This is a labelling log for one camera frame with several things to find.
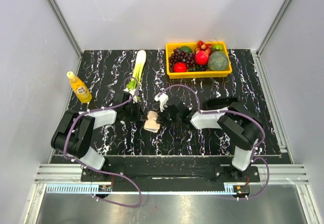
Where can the dark green avocado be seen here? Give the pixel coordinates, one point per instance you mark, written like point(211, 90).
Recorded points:
point(186, 49)

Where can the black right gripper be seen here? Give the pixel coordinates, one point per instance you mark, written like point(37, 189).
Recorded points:
point(161, 119)

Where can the red purple grape bunch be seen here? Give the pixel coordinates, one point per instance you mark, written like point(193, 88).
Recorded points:
point(179, 56)

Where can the green white leek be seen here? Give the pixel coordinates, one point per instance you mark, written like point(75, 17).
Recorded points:
point(137, 72)

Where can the white slotted cable duct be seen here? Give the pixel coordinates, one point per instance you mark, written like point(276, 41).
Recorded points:
point(95, 188)

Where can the dark blue grape bunch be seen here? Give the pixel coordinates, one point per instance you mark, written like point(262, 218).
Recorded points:
point(197, 68)

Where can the large red apple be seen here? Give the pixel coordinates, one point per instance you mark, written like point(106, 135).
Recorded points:
point(201, 58)

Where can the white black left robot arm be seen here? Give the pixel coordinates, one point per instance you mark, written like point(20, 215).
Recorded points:
point(74, 132)

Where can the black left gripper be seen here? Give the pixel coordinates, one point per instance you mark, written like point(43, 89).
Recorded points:
point(139, 115)

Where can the beige leather card holder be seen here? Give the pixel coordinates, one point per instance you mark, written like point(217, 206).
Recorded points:
point(151, 123)

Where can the yellow juice bottle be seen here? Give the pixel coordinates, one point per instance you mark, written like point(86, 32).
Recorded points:
point(80, 89)

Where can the green netted melon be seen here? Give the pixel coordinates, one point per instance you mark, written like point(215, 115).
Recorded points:
point(218, 61)

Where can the aluminium frame rail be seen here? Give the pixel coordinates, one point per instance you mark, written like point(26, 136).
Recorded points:
point(272, 174)

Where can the yellow plastic fruit bin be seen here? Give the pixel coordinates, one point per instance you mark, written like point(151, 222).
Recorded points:
point(201, 74)

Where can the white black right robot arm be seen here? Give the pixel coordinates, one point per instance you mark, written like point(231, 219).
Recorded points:
point(242, 127)

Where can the bright green apple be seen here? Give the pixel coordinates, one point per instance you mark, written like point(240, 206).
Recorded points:
point(217, 47)

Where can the black metal base plate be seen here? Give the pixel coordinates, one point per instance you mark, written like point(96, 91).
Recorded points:
point(169, 184)

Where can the red cherry cluster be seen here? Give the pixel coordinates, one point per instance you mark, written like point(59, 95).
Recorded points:
point(201, 46)

